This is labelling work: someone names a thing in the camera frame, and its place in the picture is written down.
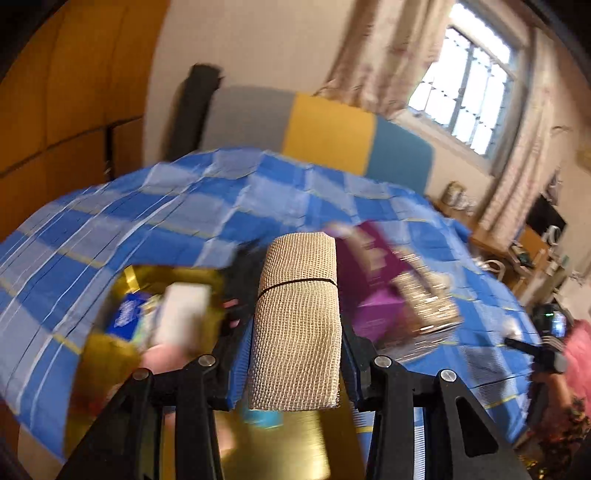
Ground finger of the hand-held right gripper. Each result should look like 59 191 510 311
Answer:
503 337 544 359

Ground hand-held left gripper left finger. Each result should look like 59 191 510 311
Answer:
58 318 254 480

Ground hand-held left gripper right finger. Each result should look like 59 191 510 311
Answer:
341 322 533 480

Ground beige elastic bandage roll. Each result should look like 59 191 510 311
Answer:
247 233 344 412

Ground person's right forearm pink sleeve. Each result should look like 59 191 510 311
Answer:
560 318 591 403

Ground striped grey cloth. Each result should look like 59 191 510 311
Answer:
459 346 533 389

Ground white small box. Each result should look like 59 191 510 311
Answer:
150 282 213 348

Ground white round holder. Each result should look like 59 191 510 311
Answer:
479 257 507 278

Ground wooden desk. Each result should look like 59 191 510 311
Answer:
428 196 570 297

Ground black monitor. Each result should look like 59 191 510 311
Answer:
525 195 567 241

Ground blue printed packet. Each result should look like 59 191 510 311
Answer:
106 295 154 343

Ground blue plaid bed sheet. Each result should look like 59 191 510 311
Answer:
0 147 542 463

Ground pale floral curtain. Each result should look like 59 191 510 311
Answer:
479 27 563 237
318 0 456 117

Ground grey yellow blue headboard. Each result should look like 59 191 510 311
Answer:
202 84 435 195

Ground black chair back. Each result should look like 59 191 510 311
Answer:
165 64 225 163

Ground window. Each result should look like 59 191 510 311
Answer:
407 0 528 161

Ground wooden wardrobe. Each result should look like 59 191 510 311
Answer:
0 0 172 241

